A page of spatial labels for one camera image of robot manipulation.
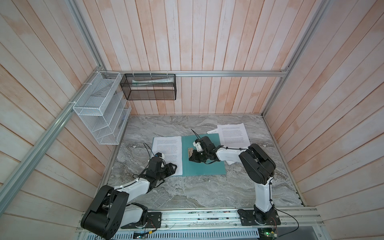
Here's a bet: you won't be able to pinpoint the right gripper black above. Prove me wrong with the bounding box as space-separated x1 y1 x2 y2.
188 149 209 162

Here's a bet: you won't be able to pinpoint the green file folder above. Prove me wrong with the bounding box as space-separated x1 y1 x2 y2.
182 135 227 177

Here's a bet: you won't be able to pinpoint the printed paper sheet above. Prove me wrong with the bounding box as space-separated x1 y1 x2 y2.
217 123 251 148
207 129 218 134
152 137 183 176

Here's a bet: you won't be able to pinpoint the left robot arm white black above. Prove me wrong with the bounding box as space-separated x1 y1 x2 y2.
80 153 178 240

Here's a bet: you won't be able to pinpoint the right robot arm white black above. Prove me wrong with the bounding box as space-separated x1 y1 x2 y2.
189 137 277 226

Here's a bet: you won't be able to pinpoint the gold folder clip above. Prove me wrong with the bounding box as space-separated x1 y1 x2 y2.
188 148 194 158

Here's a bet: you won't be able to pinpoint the papers in black basket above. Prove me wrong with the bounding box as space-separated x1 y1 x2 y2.
132 78 175 87

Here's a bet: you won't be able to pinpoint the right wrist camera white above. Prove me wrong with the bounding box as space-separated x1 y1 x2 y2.
193 140 204 152

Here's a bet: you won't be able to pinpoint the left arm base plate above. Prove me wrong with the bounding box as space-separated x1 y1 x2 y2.
120 212 162 230

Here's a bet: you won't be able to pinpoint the black mesh wall basket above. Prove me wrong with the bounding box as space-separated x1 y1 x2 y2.
120 73 177 101

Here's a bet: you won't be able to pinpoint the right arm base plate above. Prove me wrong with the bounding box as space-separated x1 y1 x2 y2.
238 208 281 226

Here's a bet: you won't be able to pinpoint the white wire mesh rack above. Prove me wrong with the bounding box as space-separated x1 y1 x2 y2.
73 72 132 145

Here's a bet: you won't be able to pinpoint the aluminium mounting rail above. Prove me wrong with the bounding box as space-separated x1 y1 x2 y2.
113 207 325 235

